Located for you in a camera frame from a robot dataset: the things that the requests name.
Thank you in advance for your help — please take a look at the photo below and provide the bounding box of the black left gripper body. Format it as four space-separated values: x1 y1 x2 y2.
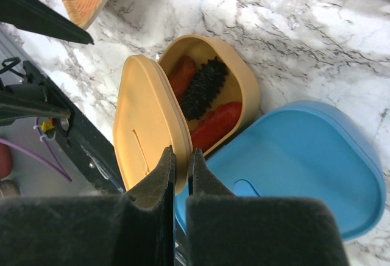
1 0 94 45

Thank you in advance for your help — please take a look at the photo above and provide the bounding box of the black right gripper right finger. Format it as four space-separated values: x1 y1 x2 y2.
186 149 349 265

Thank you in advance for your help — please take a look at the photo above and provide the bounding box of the brown sausage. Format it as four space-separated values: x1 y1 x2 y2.
169 56 197 100

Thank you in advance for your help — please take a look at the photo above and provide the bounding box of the blue lunch box lid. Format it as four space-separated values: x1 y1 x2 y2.
174 100 387 242

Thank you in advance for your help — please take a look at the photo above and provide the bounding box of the beige lunch box lid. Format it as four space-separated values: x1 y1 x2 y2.
113 55 193 193

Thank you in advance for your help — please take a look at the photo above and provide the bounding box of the beige lunch box base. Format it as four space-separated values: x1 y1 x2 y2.
158 35 260 156

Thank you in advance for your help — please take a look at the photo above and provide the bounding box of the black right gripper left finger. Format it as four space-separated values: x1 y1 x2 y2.
1 147 176 265

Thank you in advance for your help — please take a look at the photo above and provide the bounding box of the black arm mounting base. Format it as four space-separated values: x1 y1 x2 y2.
23 60 125 193

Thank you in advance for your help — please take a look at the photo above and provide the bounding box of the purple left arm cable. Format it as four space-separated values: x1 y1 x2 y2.
0 125 73 183

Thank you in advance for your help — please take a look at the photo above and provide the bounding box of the red sausage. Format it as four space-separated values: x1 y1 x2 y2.
190 101 242 152

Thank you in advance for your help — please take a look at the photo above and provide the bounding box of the black sea cucumber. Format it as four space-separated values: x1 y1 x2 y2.
180 57 229 121

